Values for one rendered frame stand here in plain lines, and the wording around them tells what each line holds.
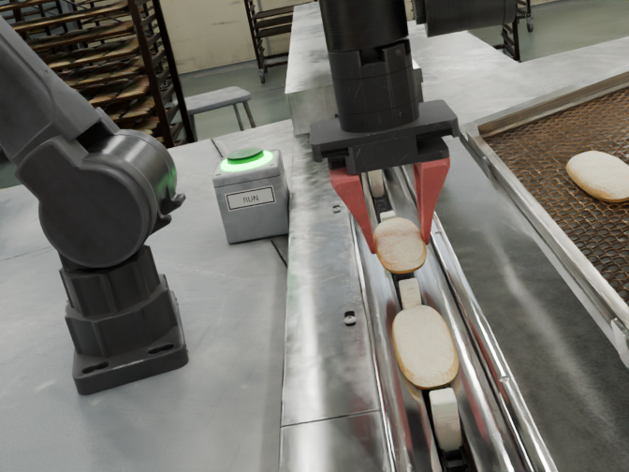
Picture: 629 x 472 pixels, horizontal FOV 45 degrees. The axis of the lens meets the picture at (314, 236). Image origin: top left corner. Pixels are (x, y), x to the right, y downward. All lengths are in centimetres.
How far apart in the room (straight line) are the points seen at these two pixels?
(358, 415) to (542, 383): 14
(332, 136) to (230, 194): 27
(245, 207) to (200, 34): 689
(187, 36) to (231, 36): 42
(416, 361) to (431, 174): 14
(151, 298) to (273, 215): 22
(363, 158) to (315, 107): 49
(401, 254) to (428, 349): 10
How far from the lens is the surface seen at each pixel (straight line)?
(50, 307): 79
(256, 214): 80
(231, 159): 80
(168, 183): 61
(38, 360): 69
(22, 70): 58
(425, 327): 50
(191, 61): 771
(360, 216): 56
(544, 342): 55
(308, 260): 62
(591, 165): 61
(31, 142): 58
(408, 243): 57
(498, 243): 70
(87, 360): 63
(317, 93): 101
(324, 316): 53
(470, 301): 52
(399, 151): 53
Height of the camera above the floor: 111
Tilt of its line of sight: 21 degrees down
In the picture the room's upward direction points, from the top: 11 degrees counter-clockwise
